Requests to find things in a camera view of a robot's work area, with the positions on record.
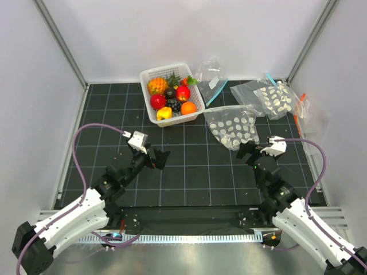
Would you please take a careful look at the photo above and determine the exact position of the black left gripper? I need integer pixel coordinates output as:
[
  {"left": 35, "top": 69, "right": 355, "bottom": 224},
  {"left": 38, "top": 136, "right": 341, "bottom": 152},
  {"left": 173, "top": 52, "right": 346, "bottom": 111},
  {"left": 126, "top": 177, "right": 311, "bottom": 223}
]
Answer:
[{"left": 122, "top": 142, "right": 169, "bottom": 186}]

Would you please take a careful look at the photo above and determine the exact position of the clear zip bag teal zipper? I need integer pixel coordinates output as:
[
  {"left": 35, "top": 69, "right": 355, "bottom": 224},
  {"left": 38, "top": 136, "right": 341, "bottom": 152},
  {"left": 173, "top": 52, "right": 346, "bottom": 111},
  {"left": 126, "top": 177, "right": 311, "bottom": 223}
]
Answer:
[{"left": 231, "top": 74, "right": 280, "bottom": 120}]

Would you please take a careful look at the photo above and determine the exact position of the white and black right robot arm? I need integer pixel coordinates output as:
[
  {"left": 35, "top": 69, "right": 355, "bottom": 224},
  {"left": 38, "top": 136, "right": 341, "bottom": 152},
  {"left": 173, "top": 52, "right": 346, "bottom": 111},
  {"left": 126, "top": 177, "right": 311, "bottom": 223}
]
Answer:
[{"left": 236, "top": 136, "right": 366, "bottom": 274}]

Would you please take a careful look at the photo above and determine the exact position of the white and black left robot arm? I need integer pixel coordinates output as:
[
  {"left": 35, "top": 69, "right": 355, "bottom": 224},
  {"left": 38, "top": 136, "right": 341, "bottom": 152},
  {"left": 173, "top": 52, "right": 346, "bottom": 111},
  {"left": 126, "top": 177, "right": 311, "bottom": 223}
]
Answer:
[{"left": 11, "top": 148, "right": 170, "bottom": 274}]

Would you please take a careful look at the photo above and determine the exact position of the white polka dot zip bag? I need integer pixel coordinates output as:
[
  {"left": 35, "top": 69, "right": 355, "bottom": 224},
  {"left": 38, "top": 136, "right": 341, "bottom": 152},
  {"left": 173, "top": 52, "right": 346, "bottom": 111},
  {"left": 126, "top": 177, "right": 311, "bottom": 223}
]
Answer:
[{"left": 203, "top": 105, "right": 260, "bottom": 151}]

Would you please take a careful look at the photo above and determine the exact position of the polka dot bag at right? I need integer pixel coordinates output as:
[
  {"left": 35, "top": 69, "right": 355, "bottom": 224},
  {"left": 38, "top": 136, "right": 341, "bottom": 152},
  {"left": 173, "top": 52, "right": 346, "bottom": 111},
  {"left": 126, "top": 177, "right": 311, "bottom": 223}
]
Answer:
[{"left": 254, "top": 81, "right": 303, "bottom": 120}]

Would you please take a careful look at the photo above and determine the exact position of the clear bag orange zipper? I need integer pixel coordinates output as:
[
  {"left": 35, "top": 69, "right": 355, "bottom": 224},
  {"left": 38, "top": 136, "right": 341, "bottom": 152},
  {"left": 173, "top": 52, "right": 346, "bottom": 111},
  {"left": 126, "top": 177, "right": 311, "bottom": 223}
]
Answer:
[{"left": 295, "top": 93, "right": 332, "bottom": 150}]

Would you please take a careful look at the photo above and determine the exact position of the clear bag blue zipper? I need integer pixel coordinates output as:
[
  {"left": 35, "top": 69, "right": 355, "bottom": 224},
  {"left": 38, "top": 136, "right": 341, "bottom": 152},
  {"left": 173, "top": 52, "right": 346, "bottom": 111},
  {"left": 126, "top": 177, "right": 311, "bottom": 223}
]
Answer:
[{"left": 194, "top": 58, "right": 228, "bottom": 107}]

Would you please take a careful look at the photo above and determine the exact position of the yellow toy bell pepper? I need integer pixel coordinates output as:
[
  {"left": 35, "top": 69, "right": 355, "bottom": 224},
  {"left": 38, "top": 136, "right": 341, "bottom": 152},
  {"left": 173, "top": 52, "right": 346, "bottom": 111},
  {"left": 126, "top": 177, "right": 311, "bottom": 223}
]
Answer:
[{"left": 156, "top": 107, "right": 173, "bottom": 121}]

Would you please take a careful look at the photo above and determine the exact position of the black grid cutting mat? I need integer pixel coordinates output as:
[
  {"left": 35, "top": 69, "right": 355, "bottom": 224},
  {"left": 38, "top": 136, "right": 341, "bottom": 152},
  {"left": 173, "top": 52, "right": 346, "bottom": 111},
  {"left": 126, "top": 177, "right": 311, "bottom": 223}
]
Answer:
[{"left": 53, "top": 79, "right": 327, "bottom": 210}]

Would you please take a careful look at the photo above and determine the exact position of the black toy blackberry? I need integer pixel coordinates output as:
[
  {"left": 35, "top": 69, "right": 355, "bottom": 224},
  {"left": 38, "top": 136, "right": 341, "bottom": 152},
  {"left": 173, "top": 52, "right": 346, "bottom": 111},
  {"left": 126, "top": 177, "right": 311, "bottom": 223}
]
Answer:
[{"left": 166, "top": 99, "right": 182, "bottom": 113}]

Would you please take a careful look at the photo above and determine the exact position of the toy orange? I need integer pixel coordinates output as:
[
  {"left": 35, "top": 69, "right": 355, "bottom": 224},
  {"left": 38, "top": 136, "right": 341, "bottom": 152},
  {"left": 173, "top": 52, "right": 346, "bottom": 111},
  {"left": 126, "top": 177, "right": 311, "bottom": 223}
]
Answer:
[{"left": 181, "top": 101, "right": 197, "bottom": 115}]

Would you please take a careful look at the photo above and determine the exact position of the dark purple toy mangosteen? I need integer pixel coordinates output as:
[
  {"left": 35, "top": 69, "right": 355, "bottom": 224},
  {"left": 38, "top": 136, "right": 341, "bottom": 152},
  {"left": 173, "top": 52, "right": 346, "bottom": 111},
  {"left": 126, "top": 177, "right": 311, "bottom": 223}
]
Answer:
[{"left": 164, "top": 87, "right": 176, "bottom": 100}]

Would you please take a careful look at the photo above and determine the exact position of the red yellow toy apple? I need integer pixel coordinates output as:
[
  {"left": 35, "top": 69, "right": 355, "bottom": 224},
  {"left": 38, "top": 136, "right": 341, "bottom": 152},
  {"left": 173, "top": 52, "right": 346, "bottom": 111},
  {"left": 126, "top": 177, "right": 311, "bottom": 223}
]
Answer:
[{"left": 176, "top": 85, "right": 190, "bottom": 102}]

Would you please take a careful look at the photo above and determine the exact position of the orange toy pineapple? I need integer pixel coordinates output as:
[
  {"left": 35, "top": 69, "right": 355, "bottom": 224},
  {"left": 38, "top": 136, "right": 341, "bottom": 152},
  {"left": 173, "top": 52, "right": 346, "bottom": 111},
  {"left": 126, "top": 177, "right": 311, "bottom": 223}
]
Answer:
[{"left": 147, "top": 77, "right": 169, "bottom": 96}]

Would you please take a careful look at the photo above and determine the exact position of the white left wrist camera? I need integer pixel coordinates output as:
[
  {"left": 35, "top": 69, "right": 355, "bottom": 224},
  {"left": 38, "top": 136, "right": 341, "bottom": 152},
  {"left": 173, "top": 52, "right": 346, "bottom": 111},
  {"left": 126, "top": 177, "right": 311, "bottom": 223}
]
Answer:
[{"left": 127, "top": 131, "right": 148, "bottom": 155}]

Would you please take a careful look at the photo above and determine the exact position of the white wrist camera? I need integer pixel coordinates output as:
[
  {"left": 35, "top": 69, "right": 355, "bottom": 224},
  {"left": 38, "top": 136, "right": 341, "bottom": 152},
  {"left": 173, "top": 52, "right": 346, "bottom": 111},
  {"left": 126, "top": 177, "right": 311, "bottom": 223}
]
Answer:
[
  {"left": 127, "top": 131, "right": 148, "bottom": 155},
  {"left": 260, "top": 136, "right": 287, "bottom": 160}
]

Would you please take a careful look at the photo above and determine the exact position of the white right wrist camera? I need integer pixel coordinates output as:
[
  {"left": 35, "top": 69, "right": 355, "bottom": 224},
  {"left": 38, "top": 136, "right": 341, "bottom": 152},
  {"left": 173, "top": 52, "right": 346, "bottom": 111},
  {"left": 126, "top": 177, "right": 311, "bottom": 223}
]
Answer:
[{"left": 260, "top": 136, "right": 287, "bottom": 160}]

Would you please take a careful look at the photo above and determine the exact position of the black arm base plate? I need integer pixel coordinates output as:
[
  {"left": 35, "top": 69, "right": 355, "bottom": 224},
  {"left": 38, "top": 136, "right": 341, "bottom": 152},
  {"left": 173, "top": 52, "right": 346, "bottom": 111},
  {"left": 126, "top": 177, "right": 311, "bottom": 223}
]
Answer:
[{"left": 121, "top": 205, "right": 275, "bottom": 235}]

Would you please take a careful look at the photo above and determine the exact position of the slotted grey cable duct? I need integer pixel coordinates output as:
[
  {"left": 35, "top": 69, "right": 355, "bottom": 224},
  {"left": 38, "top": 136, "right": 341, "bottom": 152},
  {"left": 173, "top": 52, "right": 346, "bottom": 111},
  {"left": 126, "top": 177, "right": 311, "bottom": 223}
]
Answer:
[{"left": 78, "top": 231, "right": 263, "bottom": 244}]

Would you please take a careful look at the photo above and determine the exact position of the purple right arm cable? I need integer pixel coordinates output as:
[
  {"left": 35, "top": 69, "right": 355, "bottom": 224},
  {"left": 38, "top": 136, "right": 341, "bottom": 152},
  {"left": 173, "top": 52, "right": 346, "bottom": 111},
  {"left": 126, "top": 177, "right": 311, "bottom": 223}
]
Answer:
[{"left": 262, "top": 138, "right": 367, "bottom": 270}]

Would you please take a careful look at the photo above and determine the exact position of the right aluminium frame post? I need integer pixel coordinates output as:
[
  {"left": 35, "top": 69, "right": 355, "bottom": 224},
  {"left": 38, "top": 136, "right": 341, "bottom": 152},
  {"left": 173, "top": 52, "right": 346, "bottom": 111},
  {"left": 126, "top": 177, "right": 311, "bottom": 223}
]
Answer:
[{"left": 287, "top": 0, "right": 340, "bottom": 84}]

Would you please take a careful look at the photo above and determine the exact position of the aluminium frame post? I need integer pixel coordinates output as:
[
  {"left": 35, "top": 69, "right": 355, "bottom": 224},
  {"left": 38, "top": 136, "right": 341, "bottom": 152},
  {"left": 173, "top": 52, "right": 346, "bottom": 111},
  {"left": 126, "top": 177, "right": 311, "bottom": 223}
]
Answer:
[
  {"left": 287, "top": 0, "right": 340, "bottom": 84},
  {"left": 33, "top": 0, "right": 88, "bottom": 89}
]

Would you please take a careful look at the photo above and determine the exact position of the left aluminium frame post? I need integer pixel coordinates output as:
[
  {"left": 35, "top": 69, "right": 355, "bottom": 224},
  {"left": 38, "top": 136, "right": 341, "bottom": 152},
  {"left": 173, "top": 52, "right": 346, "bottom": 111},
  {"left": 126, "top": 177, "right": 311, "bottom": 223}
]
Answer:
[{"left": 33, "top": 0, "right": 88, "bottom": 89}]

